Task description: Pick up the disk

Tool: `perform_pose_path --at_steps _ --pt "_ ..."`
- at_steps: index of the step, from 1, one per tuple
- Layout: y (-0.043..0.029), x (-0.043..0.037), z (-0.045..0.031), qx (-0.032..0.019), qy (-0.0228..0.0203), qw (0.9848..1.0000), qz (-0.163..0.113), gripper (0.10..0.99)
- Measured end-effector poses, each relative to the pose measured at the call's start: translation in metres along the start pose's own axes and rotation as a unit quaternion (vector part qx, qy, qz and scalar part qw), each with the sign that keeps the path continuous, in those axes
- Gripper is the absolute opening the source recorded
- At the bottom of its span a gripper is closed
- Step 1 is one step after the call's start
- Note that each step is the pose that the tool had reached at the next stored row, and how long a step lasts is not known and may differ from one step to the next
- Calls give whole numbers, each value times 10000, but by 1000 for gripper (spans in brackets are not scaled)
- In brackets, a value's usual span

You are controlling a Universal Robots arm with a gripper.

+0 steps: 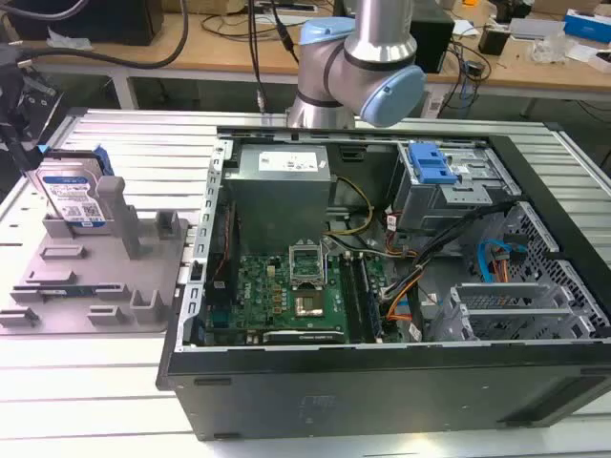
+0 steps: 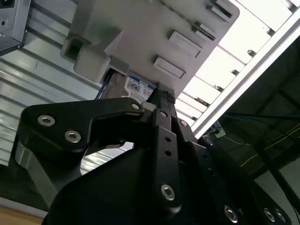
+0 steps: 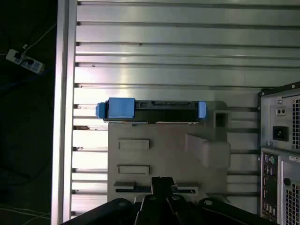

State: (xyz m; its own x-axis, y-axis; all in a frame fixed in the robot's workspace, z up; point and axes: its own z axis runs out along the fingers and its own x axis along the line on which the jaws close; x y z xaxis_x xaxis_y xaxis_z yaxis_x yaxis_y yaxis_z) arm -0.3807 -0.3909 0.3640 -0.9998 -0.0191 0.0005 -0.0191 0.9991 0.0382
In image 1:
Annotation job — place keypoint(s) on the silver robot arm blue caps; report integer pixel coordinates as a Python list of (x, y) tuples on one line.
[(334, 71)]

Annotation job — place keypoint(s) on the hard disk in blue carrier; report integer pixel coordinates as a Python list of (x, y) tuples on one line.
[(71, 195)]

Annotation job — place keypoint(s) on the blue disk carrier latch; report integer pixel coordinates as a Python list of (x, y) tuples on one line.
[(432, 164)]

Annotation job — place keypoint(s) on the grey metal disk bay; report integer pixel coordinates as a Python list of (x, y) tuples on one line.
[(429, 205)]

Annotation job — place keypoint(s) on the large black equipment case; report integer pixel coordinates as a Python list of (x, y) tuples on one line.
[(86, 19)]

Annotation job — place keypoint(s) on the grey parts rack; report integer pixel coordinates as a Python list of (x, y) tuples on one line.
[(95, 267)]

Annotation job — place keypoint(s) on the wooden desk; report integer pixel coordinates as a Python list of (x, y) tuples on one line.
[(215, 52)]

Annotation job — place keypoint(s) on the RAM stick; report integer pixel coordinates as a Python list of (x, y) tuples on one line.
[(67, 291)]

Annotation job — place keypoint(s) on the grey power supply unit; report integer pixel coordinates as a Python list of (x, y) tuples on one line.
[(281, 200)]

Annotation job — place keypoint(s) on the green motherboard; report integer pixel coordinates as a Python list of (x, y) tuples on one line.
[(267, 296)]

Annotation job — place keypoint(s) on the CPU socket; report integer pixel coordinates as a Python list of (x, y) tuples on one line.
[(309, 306)]

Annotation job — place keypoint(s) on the black graphics card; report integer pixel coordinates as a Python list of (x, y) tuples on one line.
[(301, 336)]

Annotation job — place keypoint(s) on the black RAM slot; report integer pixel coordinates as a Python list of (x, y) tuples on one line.
[(370, 300), (351, 296)]

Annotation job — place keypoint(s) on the black box on desk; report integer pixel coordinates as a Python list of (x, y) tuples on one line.
[(436, 43)]

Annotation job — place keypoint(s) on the black PC case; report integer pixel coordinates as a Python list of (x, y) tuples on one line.
[(382, 396)]

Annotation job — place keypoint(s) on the small black container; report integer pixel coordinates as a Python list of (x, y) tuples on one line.
[(492, 39)]

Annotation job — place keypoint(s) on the blue cardboard box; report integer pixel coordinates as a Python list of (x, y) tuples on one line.
[(587, 23)]

